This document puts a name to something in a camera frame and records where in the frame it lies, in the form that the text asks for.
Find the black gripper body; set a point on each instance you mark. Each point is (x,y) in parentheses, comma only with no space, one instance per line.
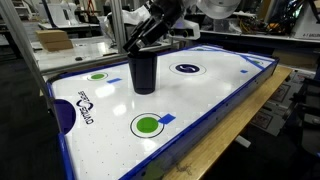
(163,15)

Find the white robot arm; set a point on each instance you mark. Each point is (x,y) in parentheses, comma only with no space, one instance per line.
(215,9)

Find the dark blue plastic cup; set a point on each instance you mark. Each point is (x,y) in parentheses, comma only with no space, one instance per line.
(143,69)

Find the cardboard box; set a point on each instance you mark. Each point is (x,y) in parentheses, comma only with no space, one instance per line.
(54,40)

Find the air hockey table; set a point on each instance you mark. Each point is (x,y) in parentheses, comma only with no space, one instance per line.
(109,132)

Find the wooden workbench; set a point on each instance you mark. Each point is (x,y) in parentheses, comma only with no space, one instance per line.
(204,155)

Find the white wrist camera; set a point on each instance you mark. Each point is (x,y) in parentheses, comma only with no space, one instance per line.
(185,29)

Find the aluminium frame workbench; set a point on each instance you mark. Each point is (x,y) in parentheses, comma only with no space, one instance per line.
(47,64)

